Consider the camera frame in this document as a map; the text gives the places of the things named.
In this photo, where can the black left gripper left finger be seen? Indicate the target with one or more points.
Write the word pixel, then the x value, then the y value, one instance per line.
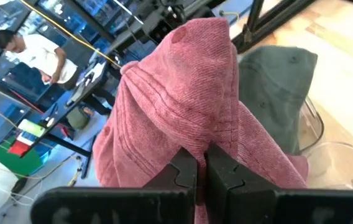
pixel 182 177

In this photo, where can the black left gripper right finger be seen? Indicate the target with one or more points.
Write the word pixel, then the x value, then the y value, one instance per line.
pixel 226 186

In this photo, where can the grey cotton cap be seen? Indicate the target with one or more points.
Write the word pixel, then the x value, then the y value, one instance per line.
pixel 273 93

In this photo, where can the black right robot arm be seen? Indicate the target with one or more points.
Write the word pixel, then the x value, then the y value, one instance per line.
pixel 170 15

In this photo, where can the clear plastic bin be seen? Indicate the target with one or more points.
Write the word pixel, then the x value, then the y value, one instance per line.
pixel 310 124
pixel 335 168

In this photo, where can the olive green backpack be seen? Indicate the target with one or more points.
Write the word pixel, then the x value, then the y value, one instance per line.
pixel 77 118

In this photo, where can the dark office desk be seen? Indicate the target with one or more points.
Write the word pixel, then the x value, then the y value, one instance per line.
pixel 61 109

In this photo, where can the dark grey workbench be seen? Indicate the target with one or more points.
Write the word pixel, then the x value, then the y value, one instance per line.
pixel 126 40

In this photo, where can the flat red item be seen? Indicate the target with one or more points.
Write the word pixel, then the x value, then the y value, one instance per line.
pixel 18 148

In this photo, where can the green floor mat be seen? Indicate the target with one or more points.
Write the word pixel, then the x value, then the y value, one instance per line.
pixel 11 163

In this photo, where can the person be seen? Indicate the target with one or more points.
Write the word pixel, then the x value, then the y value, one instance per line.
pixel 39 53

